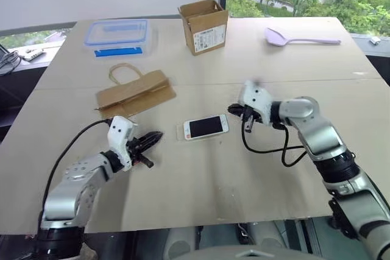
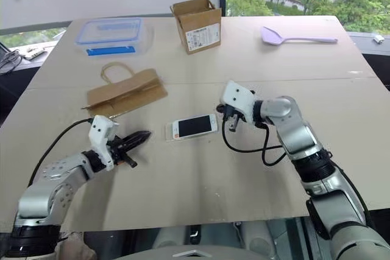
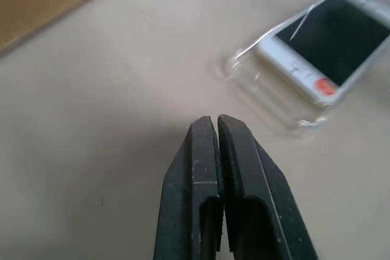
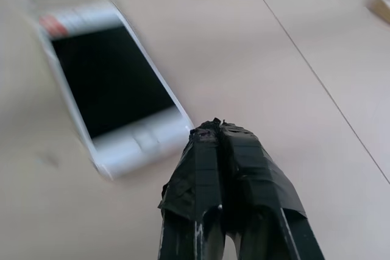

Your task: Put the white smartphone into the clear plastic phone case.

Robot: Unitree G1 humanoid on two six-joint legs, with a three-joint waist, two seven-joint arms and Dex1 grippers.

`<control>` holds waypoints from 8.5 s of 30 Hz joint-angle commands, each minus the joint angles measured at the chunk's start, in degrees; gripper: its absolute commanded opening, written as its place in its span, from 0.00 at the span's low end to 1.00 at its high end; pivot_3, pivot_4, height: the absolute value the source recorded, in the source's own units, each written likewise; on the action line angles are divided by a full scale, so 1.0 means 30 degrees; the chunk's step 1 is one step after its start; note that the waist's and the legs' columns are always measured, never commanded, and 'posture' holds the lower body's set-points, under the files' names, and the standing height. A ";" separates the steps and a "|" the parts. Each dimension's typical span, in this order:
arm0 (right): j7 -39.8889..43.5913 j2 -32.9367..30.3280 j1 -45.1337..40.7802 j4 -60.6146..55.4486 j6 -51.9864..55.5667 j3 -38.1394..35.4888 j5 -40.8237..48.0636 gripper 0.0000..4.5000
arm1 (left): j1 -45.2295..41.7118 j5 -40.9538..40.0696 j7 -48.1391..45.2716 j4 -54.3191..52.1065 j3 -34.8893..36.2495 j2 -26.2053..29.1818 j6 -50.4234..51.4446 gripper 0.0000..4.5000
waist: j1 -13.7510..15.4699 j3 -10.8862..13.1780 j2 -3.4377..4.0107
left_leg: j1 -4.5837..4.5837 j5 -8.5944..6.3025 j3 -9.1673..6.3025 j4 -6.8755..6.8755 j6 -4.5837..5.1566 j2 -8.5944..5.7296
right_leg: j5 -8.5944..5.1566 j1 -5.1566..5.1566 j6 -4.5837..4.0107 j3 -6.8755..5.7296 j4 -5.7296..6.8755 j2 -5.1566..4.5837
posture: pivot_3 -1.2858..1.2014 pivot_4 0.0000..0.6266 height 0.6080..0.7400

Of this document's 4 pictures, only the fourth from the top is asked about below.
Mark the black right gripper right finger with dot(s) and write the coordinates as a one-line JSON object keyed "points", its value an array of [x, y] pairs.
{"points": [[259, 181]]}

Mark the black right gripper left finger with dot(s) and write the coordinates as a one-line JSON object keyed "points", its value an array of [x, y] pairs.
{"points": [[195, 181]]}

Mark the white smartphone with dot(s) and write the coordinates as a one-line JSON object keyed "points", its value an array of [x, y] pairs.
{"points": [[112, 89]]}

